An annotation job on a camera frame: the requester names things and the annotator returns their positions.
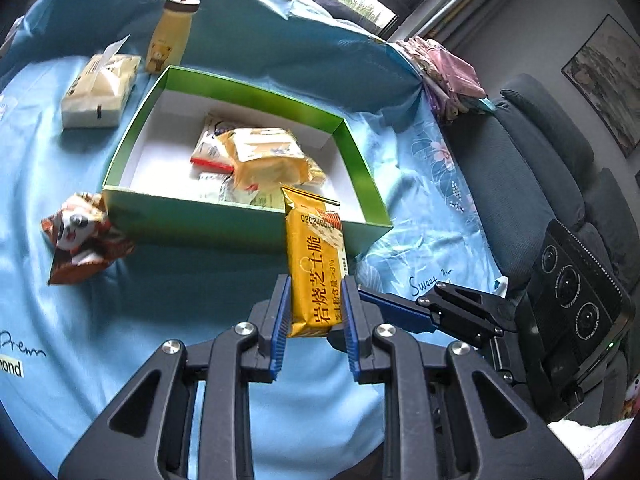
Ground yellow cheese crisp pack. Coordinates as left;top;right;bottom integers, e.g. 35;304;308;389
281;186;348;337

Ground orange bread snack pack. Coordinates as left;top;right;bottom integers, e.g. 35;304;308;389
226;128;326;190

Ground white blue red snack pack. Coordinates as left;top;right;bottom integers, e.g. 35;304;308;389
190;113;238;174

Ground blue floral table cloth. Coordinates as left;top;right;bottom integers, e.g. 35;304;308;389
1;0;500;472

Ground brown panda snack bag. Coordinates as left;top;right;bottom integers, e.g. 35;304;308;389
40;193;134;285

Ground pink folded cloth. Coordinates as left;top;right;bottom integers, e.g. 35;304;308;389
394;36;496;124

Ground small pale snack pack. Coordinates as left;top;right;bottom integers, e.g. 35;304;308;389
196;172;284;210

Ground green white cardboard box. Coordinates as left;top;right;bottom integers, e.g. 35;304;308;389
103;66;392;255

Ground framed landscape painting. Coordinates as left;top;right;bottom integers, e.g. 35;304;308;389
561;14;640;158

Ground white tissue pack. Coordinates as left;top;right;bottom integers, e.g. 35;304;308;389
61;35;141;129

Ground yellow drink bottle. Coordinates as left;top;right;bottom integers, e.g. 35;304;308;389
145;0;201;74

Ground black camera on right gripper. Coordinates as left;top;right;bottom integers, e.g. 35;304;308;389
515;219;634;422

